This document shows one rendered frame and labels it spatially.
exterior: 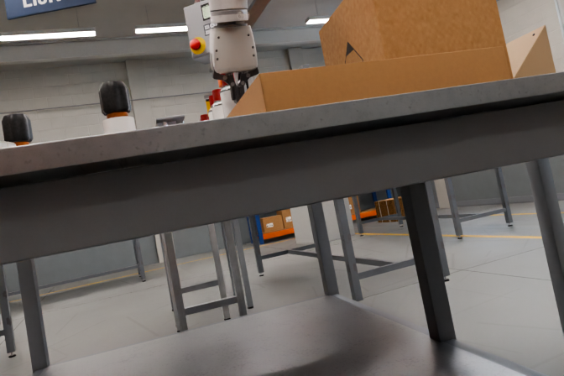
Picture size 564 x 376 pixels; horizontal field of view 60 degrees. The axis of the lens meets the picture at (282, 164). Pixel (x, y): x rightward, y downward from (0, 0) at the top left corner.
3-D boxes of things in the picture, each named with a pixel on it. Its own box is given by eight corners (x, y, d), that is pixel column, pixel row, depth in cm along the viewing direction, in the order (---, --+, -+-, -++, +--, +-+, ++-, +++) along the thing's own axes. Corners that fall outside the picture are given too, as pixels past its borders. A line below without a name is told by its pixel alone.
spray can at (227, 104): (229, 157, 121) (215, 77, 123) (249, 154, 123) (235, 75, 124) (232, 154, 116) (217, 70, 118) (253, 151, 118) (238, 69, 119)
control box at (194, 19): (205, 65, 179) (195, 15, 180) (247, 52, 173) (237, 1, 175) (190, 59, 169) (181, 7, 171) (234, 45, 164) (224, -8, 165)
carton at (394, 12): (340, 145, 112) (317, 31, 113) (433, 129, 117) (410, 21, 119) (398, 120, 82) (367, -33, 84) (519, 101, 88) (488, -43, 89)
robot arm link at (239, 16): (244, 10, 112) (246, 23, 113) (206, 13, 110) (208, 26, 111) (253, 7, 105) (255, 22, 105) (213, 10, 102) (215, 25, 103)
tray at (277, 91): (219, 159, 71) (214, 133, 71) (378, 133, 78) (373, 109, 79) (267, 117, 42) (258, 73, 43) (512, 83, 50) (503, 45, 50)
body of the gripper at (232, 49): (248, 19, 113) (253, 68, 116) (204, 23, 110) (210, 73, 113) (256, 18, 106) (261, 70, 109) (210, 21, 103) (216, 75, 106)
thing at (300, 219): (296, 243, 747) (281, 165, 754) (327, 236, 778) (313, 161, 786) (322, 243, 687) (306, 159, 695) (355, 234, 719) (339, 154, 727)
